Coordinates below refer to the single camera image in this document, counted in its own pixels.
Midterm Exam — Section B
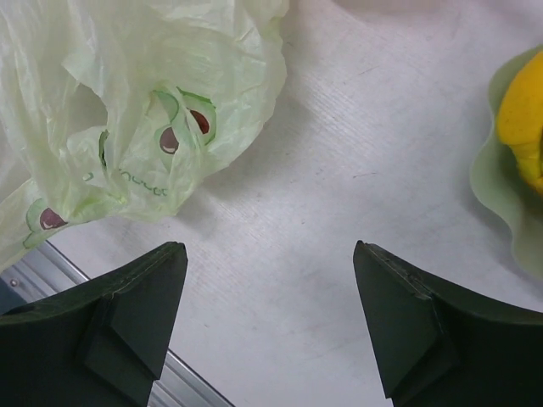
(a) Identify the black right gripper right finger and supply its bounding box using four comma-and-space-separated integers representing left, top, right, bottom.
353, 241, 542, 406

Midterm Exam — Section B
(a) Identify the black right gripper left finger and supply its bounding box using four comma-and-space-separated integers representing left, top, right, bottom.
1, 242, 188, 406

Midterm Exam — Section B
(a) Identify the green wavy plastic bowl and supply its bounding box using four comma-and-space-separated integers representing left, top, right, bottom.
469, 45, 542, 278

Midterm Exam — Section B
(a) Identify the green plastic bag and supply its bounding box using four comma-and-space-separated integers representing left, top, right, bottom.
1, 1, 288, 268

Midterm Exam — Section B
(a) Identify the yellow fake banana bunch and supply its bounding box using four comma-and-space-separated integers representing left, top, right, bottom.
495, 52, 542, 193

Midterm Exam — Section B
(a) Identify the aluminium front rail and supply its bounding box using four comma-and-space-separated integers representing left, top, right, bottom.
1, 242, 228, 406

